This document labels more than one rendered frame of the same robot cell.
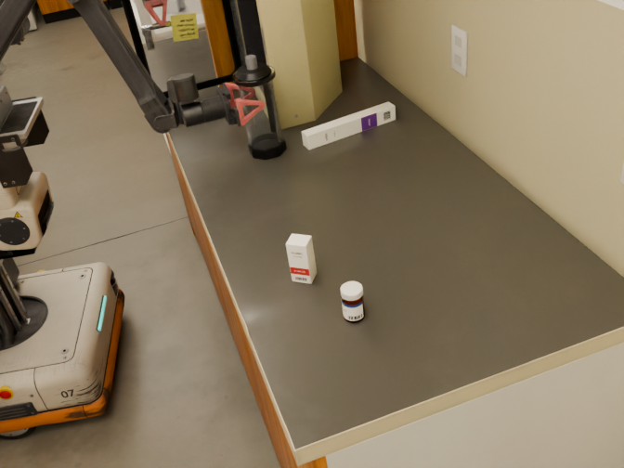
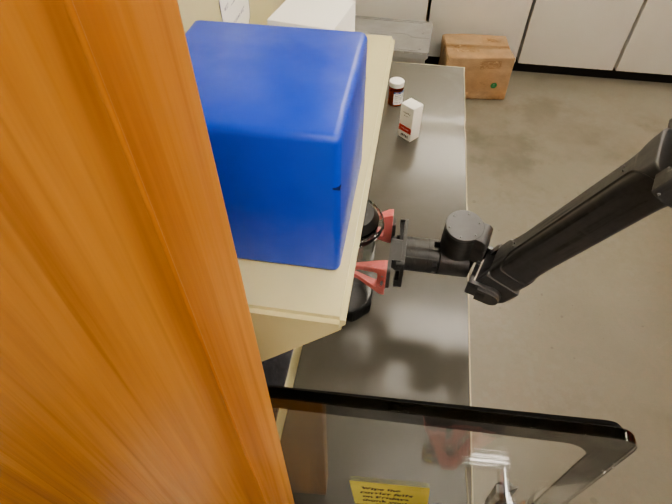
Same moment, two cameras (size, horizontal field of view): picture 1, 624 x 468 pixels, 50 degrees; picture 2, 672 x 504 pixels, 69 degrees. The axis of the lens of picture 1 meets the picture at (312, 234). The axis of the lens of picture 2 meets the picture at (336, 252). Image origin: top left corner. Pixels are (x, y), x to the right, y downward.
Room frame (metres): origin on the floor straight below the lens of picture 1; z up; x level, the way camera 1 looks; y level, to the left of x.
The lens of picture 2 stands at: (2.13, 0.29, 1.72)
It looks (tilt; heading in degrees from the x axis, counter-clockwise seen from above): 49 degrees down; 204
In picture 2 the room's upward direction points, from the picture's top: straight up
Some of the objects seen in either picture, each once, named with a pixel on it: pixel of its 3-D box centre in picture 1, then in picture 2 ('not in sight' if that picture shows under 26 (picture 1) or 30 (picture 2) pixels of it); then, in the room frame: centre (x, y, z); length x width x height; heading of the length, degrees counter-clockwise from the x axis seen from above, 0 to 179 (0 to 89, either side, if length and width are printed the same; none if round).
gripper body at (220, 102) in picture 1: (215, 108); (416, 254); (1.58, 0.20, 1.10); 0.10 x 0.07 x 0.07; 14
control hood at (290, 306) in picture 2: not in sight; (302, 181); (1.86, 0.14, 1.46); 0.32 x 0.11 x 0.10; 15
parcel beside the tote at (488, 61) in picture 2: not in sight; (473, 66); (-0.91, -0.10, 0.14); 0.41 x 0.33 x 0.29; 111
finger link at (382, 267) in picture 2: (239, 97); (371, 264); (1.63, 0.14, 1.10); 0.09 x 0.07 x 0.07; 104
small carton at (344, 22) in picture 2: not in sight; (313, 49); (1.80, 0.13, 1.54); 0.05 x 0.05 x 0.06; 5
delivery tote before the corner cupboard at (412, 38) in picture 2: not in sight; (379, 57); (-0.73, -0.66, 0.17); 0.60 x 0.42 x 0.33; 103
